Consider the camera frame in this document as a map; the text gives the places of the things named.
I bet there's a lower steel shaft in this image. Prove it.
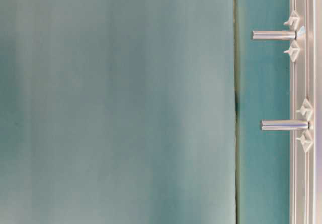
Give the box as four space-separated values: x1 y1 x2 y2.
260 120 309 131

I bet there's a steel shaft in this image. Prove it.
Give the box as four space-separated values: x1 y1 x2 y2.
251 30 297 40
260 120 309 131

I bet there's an upper steel shaft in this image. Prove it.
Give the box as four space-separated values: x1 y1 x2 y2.
251 30 297 40

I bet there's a clear bracket below upper shaft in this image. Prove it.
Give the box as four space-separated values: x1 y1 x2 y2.
284 40 301 63

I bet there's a clear bracket below shaft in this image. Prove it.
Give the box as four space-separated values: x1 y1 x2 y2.
296 130 313 153
284 40 301 63

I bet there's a clear bracket above lower shaft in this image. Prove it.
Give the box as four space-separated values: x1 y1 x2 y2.
296 98 314 121

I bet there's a clear bracket above shaft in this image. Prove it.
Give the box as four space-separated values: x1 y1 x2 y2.
296 98 314 121
283 10 302 31

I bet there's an aluminium extrusion rail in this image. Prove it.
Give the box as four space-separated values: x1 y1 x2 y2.
290 0 321 223

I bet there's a clear bracket below lower shaft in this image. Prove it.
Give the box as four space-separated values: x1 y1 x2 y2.
296 130 313 153

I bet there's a clear bracket above upper shaft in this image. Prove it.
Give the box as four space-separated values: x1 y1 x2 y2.
283 10 302 31

